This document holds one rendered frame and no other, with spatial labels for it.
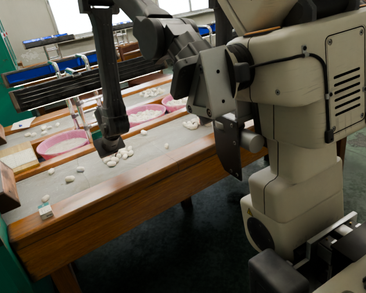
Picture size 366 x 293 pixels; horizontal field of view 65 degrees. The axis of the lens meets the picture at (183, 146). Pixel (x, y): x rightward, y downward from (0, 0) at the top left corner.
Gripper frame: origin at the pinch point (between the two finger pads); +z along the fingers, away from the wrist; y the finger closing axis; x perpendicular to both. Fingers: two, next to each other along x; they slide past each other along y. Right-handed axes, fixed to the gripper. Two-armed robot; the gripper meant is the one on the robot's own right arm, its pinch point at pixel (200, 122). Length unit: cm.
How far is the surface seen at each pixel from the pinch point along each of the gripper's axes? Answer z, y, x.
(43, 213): -17, 77, 11
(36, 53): 383, -4, -333
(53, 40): 211, -4, -222
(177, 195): -9.3, 32.1, 25.5
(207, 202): 72, -16, 39
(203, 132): -4.4, 4.6, 6.1
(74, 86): -15, 50, -28
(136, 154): 0.9, 36.0, 1.5
